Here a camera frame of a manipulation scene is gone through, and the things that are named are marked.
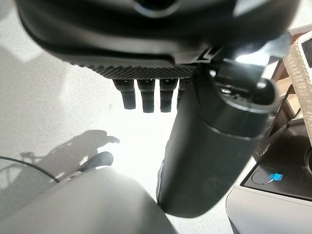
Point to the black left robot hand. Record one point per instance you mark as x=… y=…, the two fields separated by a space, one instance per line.
x=122 y=36

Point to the silver left robot leg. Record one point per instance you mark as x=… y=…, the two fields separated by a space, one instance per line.
x=97 y=207

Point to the white wicker laundry basket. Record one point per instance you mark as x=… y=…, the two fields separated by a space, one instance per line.
x=299 y=80

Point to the blue tape piece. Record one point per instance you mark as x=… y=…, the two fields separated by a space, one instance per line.
x=275 y=176

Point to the grey appliance with black panel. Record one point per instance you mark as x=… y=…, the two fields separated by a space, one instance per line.
x=268 y=209

